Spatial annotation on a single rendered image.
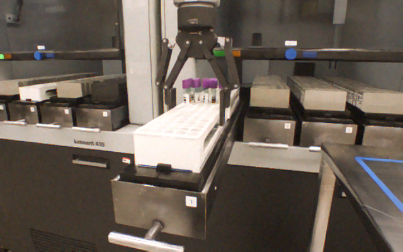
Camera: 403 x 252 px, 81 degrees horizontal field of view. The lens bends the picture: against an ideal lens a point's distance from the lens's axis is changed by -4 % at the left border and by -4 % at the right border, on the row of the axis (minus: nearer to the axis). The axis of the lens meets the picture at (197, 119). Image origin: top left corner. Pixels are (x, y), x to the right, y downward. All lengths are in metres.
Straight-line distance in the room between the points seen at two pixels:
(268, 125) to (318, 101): 0.17
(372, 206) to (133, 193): 0.29
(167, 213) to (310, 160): 0.48
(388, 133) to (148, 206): 0.61
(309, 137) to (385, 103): 0.23
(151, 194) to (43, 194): 0.86
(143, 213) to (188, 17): 0.33
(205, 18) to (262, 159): 0.42
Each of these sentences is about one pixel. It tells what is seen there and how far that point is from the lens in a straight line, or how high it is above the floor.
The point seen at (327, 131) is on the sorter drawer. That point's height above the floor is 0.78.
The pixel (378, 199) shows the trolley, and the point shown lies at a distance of 0.35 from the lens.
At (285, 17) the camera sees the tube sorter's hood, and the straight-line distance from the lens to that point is 0.75.
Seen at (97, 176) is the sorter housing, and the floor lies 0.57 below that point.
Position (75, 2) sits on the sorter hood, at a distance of 0.98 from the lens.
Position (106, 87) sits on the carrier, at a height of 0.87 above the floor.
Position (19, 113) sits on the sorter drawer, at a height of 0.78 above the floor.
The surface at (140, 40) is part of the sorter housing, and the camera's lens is 0.85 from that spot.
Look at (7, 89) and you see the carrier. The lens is 1.24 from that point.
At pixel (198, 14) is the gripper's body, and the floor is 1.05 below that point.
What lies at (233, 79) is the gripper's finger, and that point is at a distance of 0.48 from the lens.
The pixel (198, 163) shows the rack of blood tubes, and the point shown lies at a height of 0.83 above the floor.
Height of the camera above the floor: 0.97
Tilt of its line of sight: 14 degrees down
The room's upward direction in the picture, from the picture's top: straight up
